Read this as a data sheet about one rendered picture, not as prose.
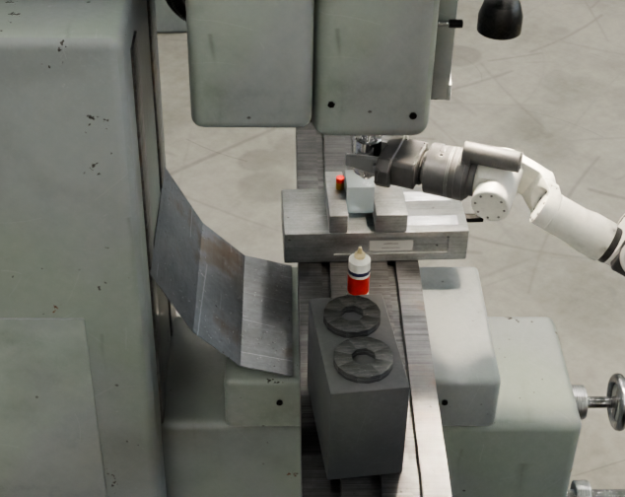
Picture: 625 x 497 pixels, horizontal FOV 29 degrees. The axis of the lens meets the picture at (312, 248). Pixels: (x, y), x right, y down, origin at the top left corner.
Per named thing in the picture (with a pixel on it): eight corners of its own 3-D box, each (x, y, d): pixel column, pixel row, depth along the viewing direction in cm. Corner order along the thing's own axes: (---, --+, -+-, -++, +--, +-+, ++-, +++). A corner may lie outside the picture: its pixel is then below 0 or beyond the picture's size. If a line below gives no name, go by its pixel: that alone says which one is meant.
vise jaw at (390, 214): (397, 186, 240) (399, 170, 237) (406, 232, 228) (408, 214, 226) (368, 186, 240) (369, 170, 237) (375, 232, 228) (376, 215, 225)
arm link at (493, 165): (457, 175, 210) (522, 187, 207) (441, 215, 203) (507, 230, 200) (460, 123, 202) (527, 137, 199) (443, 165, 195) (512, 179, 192)
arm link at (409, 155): (397, 116, 209) (464, 130, 206) (394, 164, 215) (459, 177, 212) (375, 154, 200) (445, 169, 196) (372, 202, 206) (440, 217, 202)
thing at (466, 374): (471, 308, 253) (477, 262, 245) (495, 430, 225) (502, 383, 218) (231, 308, 251) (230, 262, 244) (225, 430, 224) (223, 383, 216)
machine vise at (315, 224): (454, 214, 245) (459, 169, 238) (466, 259, 233) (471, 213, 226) (281, 217, 243) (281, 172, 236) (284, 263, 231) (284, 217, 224)
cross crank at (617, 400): (628, 401, 254) (638, 360, 247) (641, 444, 245) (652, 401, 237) (552, 402, 254) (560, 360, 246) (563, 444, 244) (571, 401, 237)
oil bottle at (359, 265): (368, 287, 226) (371, 240, 219) (369, 301, 223) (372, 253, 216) (346, 287, 226) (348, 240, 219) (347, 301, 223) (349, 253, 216)
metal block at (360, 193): (370, 194, 235) (372, 169, 232) (373, 213, 231) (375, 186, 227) (343, 195, 235) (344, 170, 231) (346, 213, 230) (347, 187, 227)
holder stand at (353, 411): (377, 377, 207) (382, 285, 195) (403, 473, 190) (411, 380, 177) (307, 383, 205) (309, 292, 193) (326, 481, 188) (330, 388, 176)
